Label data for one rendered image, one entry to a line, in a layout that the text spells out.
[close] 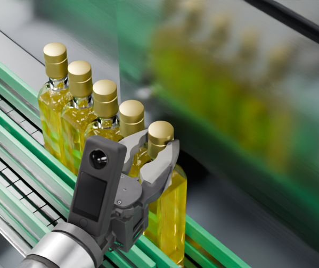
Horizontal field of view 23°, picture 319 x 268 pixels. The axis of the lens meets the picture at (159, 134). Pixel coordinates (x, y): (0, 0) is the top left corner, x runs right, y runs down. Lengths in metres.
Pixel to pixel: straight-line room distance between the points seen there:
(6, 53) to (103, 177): 0.76
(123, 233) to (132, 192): 0.05
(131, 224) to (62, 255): 0.12
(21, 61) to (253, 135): 0.65
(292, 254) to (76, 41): 0.54
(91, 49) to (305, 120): 0.52
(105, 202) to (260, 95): 0.27
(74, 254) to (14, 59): 0.77
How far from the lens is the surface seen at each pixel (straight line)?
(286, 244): 1.24
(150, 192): 0.95
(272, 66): 0.99
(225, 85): 1.08
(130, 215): 0.96
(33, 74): 1.56
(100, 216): 0.91
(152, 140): 1.02
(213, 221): 1.36
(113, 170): 0.89
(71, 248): 0.90
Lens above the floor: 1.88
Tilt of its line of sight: 45 degrees down
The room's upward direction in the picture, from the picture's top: straight up
